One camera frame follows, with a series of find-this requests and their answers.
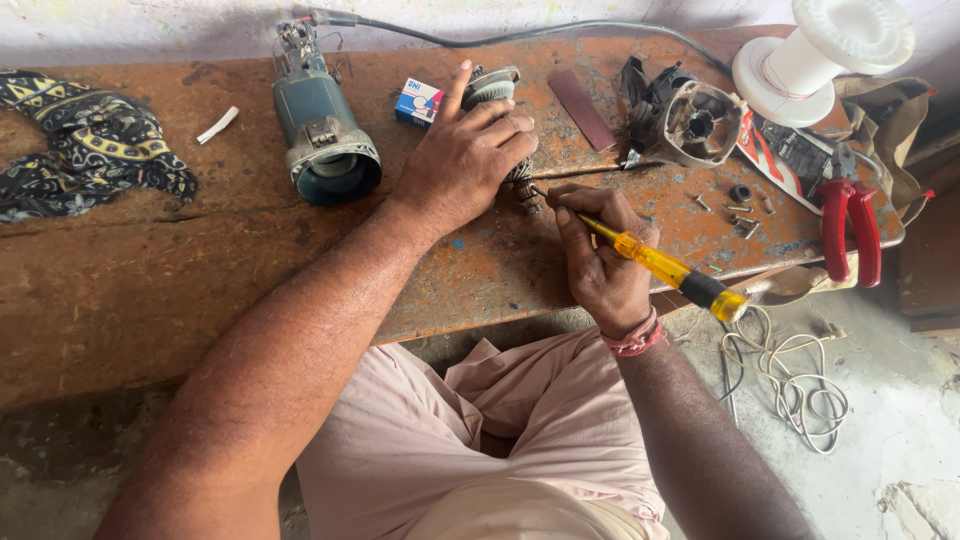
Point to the black rubber washer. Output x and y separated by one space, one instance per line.
740 193

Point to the black yellow patterned cloth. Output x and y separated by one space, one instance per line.
82 142

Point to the red black printed packet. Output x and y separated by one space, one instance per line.
787 154

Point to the red thread wristband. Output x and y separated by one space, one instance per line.
636 337

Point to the person's left hand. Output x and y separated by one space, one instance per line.
457 165

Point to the brown sandpaper strip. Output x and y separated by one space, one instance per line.
581 109

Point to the green grinder motor housing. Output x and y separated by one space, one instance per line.
322 127

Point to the tan cloth bag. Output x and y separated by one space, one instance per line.
885 127

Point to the person's right hand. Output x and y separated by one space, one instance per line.
604 259

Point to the small blue white box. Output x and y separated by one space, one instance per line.
418 101

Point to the yellow tester screwdriver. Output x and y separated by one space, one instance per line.
667 268

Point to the grey grinder gear head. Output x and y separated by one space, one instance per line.
694 124

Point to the motor armature rotor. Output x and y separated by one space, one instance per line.
510 135

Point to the white paper scrap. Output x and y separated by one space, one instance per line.
217 125

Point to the person's pink clothing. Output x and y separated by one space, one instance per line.
495 442

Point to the black plastic grinder cover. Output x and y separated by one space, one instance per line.
649 90

